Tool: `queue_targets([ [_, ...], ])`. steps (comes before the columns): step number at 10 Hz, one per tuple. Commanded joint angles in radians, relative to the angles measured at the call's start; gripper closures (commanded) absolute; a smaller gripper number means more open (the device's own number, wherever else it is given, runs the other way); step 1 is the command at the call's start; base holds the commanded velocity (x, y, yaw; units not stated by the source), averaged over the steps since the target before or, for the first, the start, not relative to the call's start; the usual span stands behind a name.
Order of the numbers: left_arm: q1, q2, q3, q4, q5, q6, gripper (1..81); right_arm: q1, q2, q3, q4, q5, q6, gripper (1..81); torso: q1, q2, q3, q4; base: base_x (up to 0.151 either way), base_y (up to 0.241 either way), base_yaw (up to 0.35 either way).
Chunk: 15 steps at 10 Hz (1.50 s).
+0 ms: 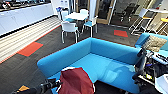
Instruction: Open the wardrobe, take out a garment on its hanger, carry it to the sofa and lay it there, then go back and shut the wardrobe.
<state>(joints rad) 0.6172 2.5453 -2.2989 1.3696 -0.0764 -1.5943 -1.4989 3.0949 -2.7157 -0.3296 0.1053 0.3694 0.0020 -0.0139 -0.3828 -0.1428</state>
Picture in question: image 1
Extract red white varsity jacket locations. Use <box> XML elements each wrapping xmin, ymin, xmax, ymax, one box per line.
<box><xmin>55</xmin><ymin>66</ymin><xmax>96</xmax><ymax>94</ymax></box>

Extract blue corner sofa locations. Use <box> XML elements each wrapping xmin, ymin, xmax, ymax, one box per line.
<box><xmin>35</xmin><ymin>36</ymin><xmax>145</xmax><ymax>94</ymax></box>

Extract white chair blue seat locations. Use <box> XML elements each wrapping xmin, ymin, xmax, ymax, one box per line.
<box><xmin>81</xmin><ymin>15</ymin><xmax>99</xmax><ymax>39</ymax></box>

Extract round white table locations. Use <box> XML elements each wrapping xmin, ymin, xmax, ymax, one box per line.
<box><xmin>64</xmin><ymin>11</ymin><xmax>90</xmax><ymax>33</ymax></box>

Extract white kitchen counter cabinets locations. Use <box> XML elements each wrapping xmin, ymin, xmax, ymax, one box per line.
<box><xmin>0</xmin><ymin>1</ymin><xmax>55</xmax><ymax>36</ymax></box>

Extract narrow wooden glass door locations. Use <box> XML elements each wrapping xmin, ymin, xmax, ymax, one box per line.
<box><xmin>75</xmin><ymin>0</ymin><xmax>90</xmax><ymax>14</ymax></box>

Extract black equipment cart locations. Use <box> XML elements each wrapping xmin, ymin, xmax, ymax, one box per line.
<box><xmin>131</xmin><ymin>46</ymin><xmax>168</xmax><ymax>94</ymax></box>

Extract wide wooden glass door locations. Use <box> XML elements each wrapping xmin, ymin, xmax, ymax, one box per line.
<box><xmin>95</xmin><ymin>0</ymin><xmax>115</xmax><ymax>25</ymax></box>

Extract blue armchair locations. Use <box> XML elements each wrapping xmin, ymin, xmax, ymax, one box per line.
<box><xmin>134</xmin><ymin>31</ymin><xmax>168</xmax><ymax>58</ymax></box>

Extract black office chair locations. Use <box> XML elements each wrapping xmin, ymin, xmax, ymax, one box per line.
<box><xmin>121</xmin><ymin>2</ymin><xmax>138</xmax><ymax>22</ymax></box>

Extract white round container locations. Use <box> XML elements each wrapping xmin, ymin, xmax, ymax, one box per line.
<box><xmin>154</xmin><ymin>73</ymin><xmax>168</xmax><ymax>94</ymax></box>

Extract beige patterned cushion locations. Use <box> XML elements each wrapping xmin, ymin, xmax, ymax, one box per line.
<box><xmin>143</xmin><ymin>34</ymin><xmax>168</xmax><ymax>53</ymax></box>

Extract white high table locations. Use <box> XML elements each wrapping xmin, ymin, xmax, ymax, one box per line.
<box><xmin>127</xmin><ymin>7</ymin><xmax>158</xmax><ymax>36</ymax></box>

